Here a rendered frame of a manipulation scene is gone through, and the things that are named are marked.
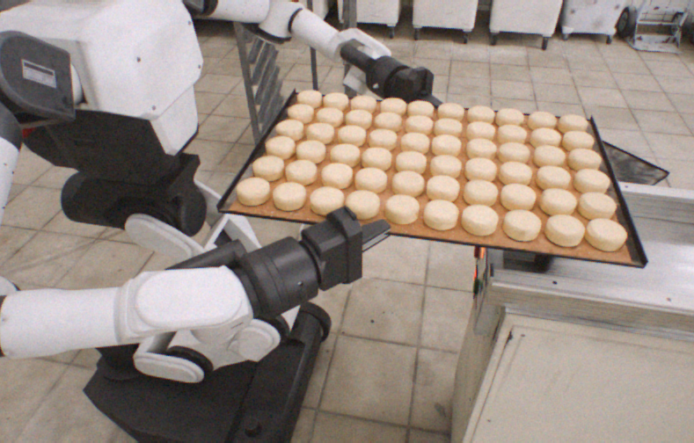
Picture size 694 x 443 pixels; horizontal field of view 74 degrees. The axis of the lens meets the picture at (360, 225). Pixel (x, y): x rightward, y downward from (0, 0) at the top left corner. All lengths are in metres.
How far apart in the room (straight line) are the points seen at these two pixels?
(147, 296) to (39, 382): 1.47
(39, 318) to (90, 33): 0.39
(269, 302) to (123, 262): 1.72
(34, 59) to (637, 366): 0.99
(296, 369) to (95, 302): 0.97
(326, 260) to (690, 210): 0.76
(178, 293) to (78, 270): 1.78
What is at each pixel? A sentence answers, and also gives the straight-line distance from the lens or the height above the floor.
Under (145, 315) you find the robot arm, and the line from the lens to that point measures 0.54.
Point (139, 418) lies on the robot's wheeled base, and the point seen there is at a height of 0.17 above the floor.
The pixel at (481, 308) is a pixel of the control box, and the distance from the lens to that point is 0.87.
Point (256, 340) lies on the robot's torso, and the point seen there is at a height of 0.52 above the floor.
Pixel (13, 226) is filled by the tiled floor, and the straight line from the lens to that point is 2.72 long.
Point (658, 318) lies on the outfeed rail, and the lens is 0.85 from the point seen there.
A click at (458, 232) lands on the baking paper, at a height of 1.00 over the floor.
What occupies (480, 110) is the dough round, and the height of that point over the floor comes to 1.02.
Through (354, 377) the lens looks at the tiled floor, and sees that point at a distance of 1.67.
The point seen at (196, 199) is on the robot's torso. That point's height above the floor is 0.84.
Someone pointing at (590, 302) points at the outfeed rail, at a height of 0.88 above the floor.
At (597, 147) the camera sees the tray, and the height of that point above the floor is 1.00.
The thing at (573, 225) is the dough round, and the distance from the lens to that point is 0.70.
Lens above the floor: 1.44
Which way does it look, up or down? 42 degrees down
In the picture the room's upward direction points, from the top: straight up
